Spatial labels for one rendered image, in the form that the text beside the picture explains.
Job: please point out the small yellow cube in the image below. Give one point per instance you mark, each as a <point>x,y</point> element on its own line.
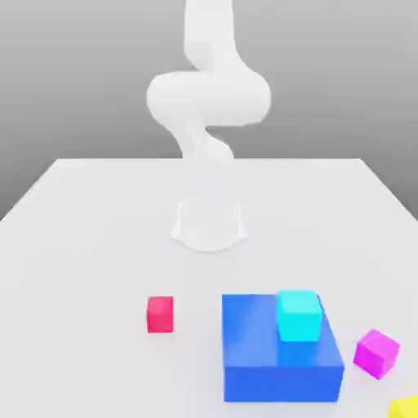
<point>405,408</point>

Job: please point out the small cyan cube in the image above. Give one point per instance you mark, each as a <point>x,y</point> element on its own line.
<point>298,316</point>

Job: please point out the small red cube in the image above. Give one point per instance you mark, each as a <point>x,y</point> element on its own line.
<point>160,314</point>

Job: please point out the small magenta cube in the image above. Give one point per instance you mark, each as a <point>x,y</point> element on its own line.
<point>375,354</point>

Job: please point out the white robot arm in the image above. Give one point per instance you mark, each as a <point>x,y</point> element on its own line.
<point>209,98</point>

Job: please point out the large blue box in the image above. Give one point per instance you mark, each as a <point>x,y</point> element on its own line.
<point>254,359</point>

